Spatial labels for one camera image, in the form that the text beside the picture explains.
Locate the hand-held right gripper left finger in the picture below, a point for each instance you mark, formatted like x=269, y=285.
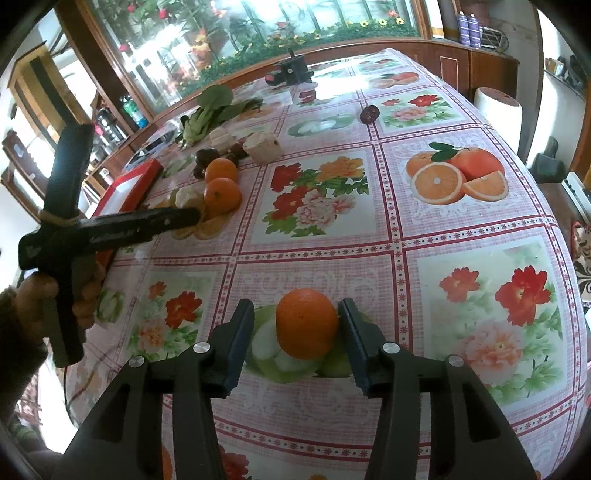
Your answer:
x=242, y=337

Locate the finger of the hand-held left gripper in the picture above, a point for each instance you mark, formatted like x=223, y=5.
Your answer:
x=175, y=221

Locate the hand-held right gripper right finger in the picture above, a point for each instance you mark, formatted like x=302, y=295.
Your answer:
x=348, y=341

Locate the orange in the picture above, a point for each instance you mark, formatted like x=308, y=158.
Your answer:
x=307, y=323
x=221, y=170
x=224, y=196

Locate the red rimmed white tray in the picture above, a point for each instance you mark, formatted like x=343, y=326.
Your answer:
x=120, y=194

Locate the dark round fruit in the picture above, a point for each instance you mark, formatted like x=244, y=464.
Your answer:
x=198, y=171
x=207, y=158

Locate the large beige vegetable chunk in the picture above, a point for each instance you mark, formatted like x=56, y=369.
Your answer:
x=263, y=146

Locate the person's left forearm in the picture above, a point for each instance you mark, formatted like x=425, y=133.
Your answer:
x=18, y=350

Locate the person's left hand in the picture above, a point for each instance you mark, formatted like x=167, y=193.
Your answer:
x=32, y=300

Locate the dark metal thermos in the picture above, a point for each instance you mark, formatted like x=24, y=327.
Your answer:
x=110, y=127

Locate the dark smartphone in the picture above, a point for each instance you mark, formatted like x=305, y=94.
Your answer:
x=154, y=144

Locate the red date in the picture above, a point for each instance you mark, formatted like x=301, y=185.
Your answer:
x=238, y=150

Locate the small beige vegetable chunk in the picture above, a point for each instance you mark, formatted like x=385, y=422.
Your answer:
x=220, y=137

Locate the green plastic bottle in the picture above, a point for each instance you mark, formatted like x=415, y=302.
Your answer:
x=136, y=113

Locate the bok choy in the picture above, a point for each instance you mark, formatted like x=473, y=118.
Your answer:
x=207, y=110

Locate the small red box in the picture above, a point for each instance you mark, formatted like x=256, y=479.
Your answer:
x=271, y=80

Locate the black cylindrical device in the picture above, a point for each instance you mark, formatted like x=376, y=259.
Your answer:
x=293, y=71

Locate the floral painted glass panel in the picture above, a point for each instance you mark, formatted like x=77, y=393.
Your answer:
x=254, y=32

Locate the dark red fruit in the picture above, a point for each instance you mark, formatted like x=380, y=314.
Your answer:
x=369, y=114

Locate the patterned cushion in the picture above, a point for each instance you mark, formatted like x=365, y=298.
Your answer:
x=582, y=263

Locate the white paper roll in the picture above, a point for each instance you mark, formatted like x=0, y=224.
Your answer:
x=496, y=110

